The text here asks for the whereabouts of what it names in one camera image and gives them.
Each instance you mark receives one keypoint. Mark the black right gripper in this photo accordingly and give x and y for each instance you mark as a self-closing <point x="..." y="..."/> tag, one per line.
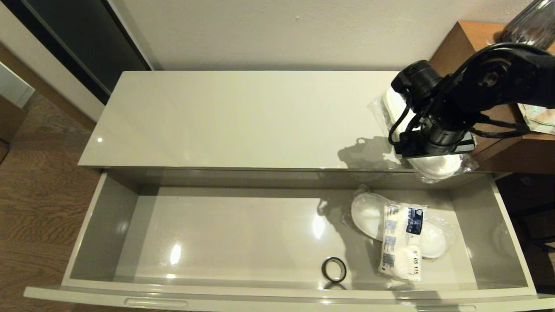
<point x="464" y="147"/>

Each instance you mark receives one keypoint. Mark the white tissue pack blue label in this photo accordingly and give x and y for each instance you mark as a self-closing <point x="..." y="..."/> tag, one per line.
<point x="403" y="242"/>

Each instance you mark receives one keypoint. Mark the glossy white wide drawer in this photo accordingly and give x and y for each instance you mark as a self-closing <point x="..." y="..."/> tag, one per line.
<point x="217" y="234"/>

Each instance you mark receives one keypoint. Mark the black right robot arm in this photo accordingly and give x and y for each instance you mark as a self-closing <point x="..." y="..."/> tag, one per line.
<point x="498" y="78"/>

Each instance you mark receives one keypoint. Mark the brown wooden side table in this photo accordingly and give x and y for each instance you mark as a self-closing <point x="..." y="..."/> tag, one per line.
<point x="520" y="156"/>

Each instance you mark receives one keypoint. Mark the green-trimmed snack bag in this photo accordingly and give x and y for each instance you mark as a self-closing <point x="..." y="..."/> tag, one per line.
<point x="540" y="119"/>

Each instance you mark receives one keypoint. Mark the dark ribbed glass vase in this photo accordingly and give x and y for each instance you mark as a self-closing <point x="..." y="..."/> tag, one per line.
<point x="533" y="26"/>

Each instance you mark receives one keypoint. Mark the glossy white low cabinet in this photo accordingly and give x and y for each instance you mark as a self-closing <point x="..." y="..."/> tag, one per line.
<point x="217" y="121"/>

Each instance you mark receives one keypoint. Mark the dark glass door panel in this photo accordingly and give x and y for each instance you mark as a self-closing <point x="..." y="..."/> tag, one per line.
<point x="86" y="39"/>

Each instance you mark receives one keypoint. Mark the white box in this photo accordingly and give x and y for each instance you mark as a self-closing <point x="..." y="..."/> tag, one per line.
<point x="11" y="86"/>

